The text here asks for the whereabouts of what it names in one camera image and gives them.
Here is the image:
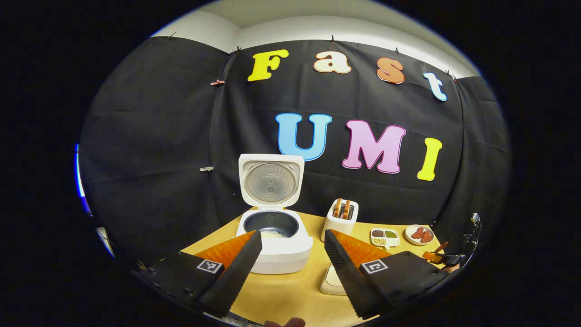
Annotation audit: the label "white rice cooker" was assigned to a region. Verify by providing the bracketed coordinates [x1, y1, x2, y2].
[236, 154, 314, 275]

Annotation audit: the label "black backdrop cloth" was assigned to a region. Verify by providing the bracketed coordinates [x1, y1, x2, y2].
[78, 36, 512, 268]

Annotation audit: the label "white toaster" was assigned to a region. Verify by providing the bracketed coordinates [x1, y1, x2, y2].
[320, 198, 359, 242]

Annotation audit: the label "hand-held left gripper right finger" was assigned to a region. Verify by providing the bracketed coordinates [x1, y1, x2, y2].
[324, 229, 450, 320]

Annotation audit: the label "white round plate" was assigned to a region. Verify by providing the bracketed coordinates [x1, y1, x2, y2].
[405, 224, 435, 246]

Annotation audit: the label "white divided grain dish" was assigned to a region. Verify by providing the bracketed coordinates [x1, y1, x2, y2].
[370, 228, 400, 249]

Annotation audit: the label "clear box of rice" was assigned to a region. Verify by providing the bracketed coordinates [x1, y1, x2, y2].
[320, 263, 350, 296]

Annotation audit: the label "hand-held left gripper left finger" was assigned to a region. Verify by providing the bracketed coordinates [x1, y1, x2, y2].
[132, 230, 263, 318]

